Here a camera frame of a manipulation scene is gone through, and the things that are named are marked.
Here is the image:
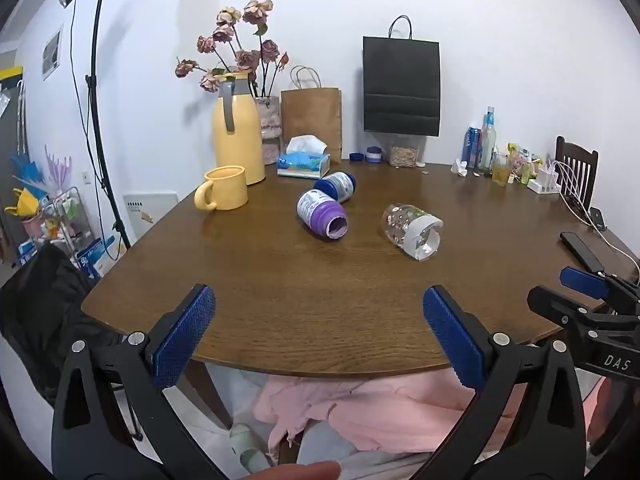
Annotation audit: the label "pink knitted vase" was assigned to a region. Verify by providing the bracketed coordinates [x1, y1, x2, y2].
[255, 96, 283, 166]

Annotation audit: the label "purple supplement bottle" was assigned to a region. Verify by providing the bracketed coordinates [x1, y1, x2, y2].
[296, 188, 348, 240]

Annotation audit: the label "black jacket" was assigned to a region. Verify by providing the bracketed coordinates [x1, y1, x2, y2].
[1, 243, 122, 404]

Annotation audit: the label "yellow mug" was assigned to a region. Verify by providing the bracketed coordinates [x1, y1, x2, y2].
[194, 165, 248, 211]

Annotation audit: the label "white power strip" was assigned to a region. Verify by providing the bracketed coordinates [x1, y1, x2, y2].
[527, 167, 560, 195]

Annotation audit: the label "wire storage rack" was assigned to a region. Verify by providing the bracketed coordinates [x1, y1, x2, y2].
[41, 186, 96, 262]

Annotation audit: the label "yellow thermos jug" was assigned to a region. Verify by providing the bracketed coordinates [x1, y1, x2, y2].
[213, 72, 266, 185]

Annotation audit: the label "clear container with grains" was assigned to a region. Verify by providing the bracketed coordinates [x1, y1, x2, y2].
[388, 134, 421, 168]

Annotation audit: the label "crumpled white tissue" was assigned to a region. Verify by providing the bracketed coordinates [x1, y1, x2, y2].
[450, 158, 468, 178]

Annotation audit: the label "blue tissue box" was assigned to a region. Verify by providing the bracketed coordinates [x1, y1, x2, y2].
[277, 134, 331, 180]

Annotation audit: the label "clear plastic cup white band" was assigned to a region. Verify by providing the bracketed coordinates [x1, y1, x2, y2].
[382, 204, 444, 261]

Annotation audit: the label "purple white small jar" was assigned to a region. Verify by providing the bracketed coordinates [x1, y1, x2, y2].
[366, 146, 383, 164]

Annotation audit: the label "glass of yellow drink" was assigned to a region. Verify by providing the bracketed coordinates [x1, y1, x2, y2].
[491, 153, 512, 186]

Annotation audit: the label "colourful snack packets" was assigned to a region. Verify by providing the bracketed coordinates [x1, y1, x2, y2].
[506, 143, 544, 185]

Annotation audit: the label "pink cloth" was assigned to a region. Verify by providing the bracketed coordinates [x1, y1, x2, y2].
[252, 366, 609, 453]

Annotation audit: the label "white charging cable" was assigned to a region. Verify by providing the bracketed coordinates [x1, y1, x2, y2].
[546, 159, 609, 232]

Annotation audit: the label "blue supplement bottle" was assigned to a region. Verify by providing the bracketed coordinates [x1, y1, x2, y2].
[314, 171, 357, 203]

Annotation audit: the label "white box on floor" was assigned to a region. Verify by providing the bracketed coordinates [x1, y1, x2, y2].
[124, 192, 178, 240]

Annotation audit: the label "brown paper bag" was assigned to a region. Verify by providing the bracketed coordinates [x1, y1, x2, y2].
[280, 65, 343, 164]

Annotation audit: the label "dark wooden chair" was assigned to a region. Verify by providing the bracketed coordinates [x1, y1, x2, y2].
[554, 136, 599, 214]

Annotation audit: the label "blue drink can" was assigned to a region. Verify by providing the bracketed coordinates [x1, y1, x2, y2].
[461, 127, 482, 169]

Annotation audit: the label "black paper bag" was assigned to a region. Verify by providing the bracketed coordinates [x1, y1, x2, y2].
[362, 30, 440, 136]

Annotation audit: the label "clear glass bottle blue cap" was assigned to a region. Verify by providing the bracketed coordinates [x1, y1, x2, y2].
[478, 106, 497, 172]

